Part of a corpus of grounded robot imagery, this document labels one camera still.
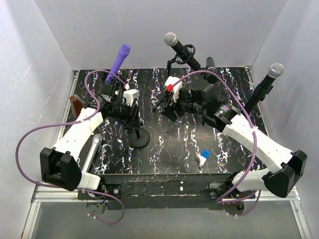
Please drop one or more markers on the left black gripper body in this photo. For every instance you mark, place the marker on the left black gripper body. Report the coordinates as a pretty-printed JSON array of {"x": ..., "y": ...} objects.
[{"x": 125, "y": 118}]

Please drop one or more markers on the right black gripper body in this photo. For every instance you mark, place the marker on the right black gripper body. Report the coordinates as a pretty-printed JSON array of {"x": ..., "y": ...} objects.
[{"x": 178, "y": 109}]

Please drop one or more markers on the black round-base mic stand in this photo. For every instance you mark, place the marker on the black round-base mic stand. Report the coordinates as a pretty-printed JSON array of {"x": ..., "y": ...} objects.
[{"x": 138, "y": 137}]

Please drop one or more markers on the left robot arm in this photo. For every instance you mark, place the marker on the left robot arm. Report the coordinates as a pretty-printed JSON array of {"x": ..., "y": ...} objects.
[{"x": 58, "y": 163}]

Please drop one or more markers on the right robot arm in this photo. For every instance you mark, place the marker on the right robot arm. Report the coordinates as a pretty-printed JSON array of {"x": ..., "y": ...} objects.
[{"x": 283, "y": 167}]

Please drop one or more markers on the black tripod stand with shockmount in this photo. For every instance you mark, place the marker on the black tripod stand with shockmount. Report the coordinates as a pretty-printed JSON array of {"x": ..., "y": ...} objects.
[{"x": 176, "y": 59}]

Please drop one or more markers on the black shotgun microphone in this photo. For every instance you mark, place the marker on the black shotgun microphone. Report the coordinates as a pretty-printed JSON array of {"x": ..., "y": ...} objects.
[{"x": 210, "y": 66}]

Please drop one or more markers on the purple microphone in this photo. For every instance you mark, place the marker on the purple microphone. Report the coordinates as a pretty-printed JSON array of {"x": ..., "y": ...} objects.
[{"x": 122, "y": 55}]

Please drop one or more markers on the black glitter microphone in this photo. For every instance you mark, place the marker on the black glitter microphone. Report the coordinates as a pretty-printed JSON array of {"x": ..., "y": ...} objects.
[{"x": 171, "y": 40}]

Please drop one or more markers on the right round-base mic stand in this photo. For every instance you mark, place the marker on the right round-base mic stand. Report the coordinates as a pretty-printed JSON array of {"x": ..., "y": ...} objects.
[{"x": 258, "y": 95}]

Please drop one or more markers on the black microphone silver grille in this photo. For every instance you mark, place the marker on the black microphone silver grille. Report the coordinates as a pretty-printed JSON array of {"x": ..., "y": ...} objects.
[{"x": 274, "y": 71}]

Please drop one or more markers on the blue white small card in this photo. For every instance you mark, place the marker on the blue white small card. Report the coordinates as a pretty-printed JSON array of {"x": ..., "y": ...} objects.
[{"x": 202, "y": 158}]

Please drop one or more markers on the brown wooden metronome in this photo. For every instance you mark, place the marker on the brown wooden metronome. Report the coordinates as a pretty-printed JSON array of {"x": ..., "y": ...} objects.
[{"x": 76, "y": 105}]

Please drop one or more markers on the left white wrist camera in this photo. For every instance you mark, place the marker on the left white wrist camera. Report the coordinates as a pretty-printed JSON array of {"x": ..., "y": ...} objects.
[{"x": 130, "y": 96}]

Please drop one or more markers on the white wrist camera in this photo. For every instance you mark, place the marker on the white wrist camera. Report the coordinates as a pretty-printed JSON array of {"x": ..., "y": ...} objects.
[
  {"x": 173, "y": 85},
  {"x": 130, "y": 96}
]

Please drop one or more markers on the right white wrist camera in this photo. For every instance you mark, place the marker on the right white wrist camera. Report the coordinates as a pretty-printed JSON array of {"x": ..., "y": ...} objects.
[{"x": 173, "y": 85}]

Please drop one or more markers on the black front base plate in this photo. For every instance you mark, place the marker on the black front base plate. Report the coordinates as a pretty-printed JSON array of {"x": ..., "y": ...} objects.
[{"x": 159, "y": 191}]

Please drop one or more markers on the aluminium frame rail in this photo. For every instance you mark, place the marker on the aluminium frame rail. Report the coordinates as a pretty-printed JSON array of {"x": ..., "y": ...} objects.
[{"x": 58, "y": 214}]

